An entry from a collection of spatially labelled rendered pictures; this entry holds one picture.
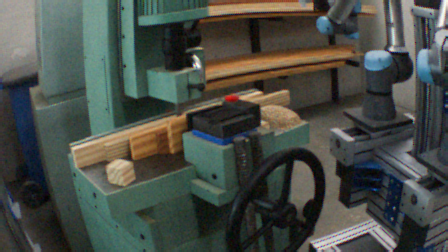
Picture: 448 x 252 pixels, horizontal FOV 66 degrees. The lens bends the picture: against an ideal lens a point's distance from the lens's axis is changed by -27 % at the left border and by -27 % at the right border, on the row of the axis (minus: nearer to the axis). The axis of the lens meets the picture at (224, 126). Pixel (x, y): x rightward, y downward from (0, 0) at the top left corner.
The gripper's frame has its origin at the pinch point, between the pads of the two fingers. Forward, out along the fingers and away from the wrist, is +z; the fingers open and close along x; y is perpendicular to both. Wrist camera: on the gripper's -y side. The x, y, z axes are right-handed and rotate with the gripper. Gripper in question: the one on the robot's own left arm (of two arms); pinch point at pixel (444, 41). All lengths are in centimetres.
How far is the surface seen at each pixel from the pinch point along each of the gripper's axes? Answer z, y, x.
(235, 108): -5, 25, 55
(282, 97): -36, 36, 73
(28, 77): 14, 40, 240
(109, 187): 27, 33, 58
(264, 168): 3.0, 29.9, 37.6
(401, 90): -340, 139, 188
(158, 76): 1, 20, 76
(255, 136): -2, 28, 46
